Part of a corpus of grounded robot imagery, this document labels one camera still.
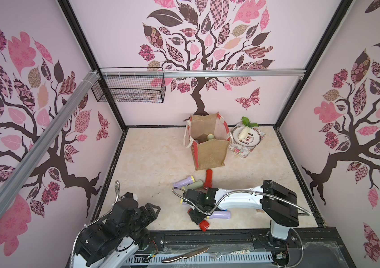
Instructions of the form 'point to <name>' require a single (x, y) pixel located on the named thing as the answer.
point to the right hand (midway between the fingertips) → (192, 217)
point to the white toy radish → (247, 124)
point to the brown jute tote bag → (207, 153)
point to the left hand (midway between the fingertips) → (154, 218)
